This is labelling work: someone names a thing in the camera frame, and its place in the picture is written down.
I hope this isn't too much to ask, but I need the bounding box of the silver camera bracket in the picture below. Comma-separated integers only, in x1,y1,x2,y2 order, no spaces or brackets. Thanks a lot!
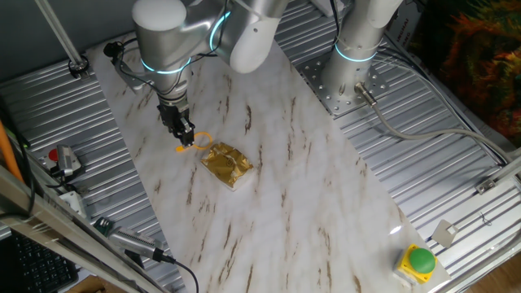
113,56,158,93

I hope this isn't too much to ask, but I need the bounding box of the marble pattern mat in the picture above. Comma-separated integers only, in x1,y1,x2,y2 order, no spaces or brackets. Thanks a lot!
85,30,453,293

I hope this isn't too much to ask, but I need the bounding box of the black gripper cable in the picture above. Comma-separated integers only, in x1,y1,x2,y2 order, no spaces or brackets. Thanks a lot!
173,0,229,97

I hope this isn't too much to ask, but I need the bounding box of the yellow bubble ring wand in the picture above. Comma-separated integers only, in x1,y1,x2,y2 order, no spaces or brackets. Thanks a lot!
175,131,214,153

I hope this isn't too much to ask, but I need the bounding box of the thin cable bundle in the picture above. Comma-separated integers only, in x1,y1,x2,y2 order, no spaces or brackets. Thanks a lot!
374,42,513,162

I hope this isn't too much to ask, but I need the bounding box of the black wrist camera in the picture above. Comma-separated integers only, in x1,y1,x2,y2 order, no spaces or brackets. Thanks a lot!
103,40,125,59

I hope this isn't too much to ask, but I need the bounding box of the green button in yellow box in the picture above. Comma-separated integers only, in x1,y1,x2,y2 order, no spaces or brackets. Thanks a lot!
392,243,440,286

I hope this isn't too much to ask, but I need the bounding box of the white sign with red print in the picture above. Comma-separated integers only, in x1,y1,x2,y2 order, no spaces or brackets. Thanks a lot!
384,7,415,52

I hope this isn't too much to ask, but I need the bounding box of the metal corner bracket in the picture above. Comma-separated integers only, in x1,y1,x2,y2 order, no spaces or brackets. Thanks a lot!
475,177,499,195

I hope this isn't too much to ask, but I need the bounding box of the black keyboard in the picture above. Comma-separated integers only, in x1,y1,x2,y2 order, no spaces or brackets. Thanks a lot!
10,230,80,293

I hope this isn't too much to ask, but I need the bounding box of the small silver camera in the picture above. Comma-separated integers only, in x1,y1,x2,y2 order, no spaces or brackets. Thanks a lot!
49,144,85,180

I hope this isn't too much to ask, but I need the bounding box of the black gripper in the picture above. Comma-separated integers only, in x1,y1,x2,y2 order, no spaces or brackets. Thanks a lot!
157,97,195,147

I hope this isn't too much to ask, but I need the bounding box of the silver ribbed camera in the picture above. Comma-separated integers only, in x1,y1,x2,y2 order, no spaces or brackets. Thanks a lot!
107,226,177,265

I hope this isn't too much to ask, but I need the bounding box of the grey cable with metal connector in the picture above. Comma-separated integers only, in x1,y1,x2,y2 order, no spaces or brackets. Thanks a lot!
352,81,514,164

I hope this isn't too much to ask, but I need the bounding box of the small metal tag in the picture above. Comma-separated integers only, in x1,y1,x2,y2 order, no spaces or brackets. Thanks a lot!
430,219,460,249

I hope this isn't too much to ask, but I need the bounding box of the orange pole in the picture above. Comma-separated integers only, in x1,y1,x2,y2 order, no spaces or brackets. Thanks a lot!
0,120,24,183

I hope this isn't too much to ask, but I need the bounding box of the red emergency stop button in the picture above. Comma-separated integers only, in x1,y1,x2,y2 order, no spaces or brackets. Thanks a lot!
38,147,62,168

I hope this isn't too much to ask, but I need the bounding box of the aluminium profile bar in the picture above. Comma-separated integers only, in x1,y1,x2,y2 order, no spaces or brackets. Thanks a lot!
486,153,521,185

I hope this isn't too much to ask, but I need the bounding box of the black cable of ribbed camera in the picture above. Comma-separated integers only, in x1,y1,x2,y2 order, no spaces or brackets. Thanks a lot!
162,254,201,293

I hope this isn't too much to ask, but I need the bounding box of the aluminium robot mounting plate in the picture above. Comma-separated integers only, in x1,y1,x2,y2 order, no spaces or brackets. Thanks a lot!
295,52,390,119

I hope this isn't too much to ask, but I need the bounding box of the aluminium frame beam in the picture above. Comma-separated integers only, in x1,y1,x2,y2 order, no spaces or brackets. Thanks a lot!
0,164,168,293

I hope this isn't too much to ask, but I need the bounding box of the black power cable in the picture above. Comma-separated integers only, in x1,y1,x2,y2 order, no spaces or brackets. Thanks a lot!
330,0,342,44

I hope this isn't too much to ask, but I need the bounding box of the silver stand pole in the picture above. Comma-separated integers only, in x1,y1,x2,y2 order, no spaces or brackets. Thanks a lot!
34,0,90,79

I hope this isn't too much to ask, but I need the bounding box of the colourful patterned cloth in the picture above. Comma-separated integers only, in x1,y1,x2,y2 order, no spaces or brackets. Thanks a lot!
406,0,521,148

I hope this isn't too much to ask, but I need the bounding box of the brown cardboard box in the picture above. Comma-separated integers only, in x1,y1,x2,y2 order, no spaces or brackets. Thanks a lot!
67,275,110,293

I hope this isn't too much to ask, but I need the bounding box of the gold foil packet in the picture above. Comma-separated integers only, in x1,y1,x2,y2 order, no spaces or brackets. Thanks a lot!
200,142,255,193

